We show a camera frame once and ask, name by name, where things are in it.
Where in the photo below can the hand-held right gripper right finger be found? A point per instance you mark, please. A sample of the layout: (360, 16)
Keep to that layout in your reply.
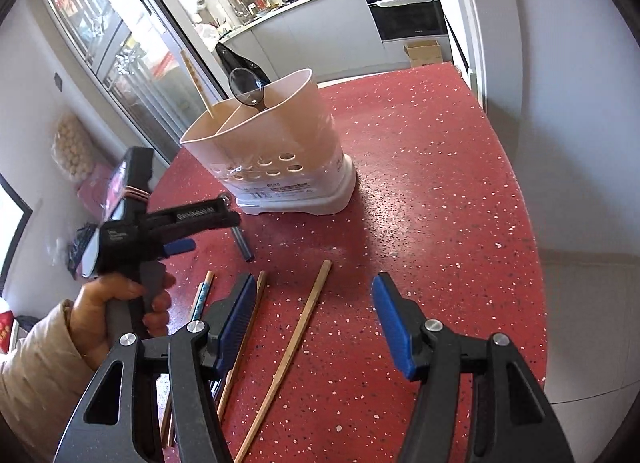
(392, 323)

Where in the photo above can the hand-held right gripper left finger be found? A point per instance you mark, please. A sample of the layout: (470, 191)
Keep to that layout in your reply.
(242, 313)

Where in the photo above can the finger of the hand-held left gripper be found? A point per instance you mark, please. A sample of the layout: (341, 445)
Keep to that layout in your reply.
(181, 248)
(200, 218)

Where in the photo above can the blue white patterned chopstick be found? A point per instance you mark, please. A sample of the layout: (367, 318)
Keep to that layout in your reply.
(199, 310)

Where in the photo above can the beige plastic utensil holder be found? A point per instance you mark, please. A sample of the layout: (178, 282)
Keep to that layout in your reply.
(280, 133)

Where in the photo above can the person's left forearm beige sleeve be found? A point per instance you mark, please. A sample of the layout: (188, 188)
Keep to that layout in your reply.
(35, 383)

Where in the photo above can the person's left hand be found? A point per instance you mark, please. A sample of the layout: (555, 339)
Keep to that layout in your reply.
(90, 313)

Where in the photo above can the crumpled black bag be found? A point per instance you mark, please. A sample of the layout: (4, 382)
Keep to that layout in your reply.
(75, 248)

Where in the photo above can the clear bag of pale balls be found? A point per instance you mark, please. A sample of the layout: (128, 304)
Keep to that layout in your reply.
(72, 148)

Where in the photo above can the black framed panel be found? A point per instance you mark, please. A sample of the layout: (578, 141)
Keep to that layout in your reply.
(10, 233)

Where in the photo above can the patterned wooden chopstick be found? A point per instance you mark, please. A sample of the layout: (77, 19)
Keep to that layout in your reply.
(197, 85)

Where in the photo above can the red packet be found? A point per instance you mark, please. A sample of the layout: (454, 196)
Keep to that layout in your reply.
(9, 330)

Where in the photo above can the glass sliding door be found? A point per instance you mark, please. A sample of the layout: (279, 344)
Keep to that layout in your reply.
(125, 68)

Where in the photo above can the white plastic bag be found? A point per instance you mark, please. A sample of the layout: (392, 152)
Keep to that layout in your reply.
(206, 33)

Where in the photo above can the white kitchen cabinets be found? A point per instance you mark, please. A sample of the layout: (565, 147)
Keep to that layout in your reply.
(325, 33)

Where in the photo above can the cardboard box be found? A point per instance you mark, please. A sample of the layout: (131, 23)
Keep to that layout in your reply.
(425, 55)

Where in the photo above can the black built-in oven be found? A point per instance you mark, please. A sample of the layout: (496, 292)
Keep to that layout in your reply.
(405, 23)

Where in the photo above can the white towel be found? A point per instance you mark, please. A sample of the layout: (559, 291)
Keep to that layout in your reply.
(405, 0)

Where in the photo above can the dark wall switch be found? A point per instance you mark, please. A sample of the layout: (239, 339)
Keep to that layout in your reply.
(58, 81)

